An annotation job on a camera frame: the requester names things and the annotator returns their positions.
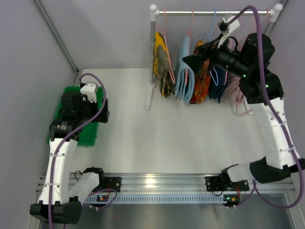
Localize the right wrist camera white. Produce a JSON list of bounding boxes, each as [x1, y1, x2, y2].
[[217, 14, 240, 48]]

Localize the pink trousers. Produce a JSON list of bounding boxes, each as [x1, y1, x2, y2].
[[225, 72, 253, 117]]

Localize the light blue trousers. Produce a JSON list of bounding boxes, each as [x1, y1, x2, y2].
[[174, 35, 195, 103]]

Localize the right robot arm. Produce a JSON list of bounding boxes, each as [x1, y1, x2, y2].
[[183, 33, 305, 187]]

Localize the aluminium mounting rail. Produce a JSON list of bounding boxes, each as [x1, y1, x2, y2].
[[35, 173, 296, 194]]

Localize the navy blue trousers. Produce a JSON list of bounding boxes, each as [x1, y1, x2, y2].
[[208, 66, 226, 103]]

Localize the orange camouflage trousers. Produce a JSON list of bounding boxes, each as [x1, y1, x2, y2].
[[190, 40, 213, 104]]

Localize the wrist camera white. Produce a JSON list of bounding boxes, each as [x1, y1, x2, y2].
[[217, 14, 240, 48], [80, 83, 98, 103]]

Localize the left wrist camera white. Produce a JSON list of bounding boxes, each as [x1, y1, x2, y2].
[[80, 83, 98, 103]]

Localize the pink wire hanger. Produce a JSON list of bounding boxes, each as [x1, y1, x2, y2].
[[248, 12, 270, 34], [185, 9, 194, 85], [159, 10, 176, 84], [223, 9, 243, 85]]

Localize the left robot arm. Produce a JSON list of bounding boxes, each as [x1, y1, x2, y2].
[[30, 88, 109, 225]]

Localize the perforated cable duct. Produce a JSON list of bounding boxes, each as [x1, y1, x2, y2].
[[84, 194, 238, 205]]

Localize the white clothes rack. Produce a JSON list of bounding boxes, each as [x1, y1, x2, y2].
[[144, 3, 284, 110]]

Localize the yellow camouflage trousers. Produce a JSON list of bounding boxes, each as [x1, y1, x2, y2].
[[153, 32, 174, 98]]

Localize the blue wire hanger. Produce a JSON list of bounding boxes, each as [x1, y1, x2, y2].
[[202, 10, 219, 86]]

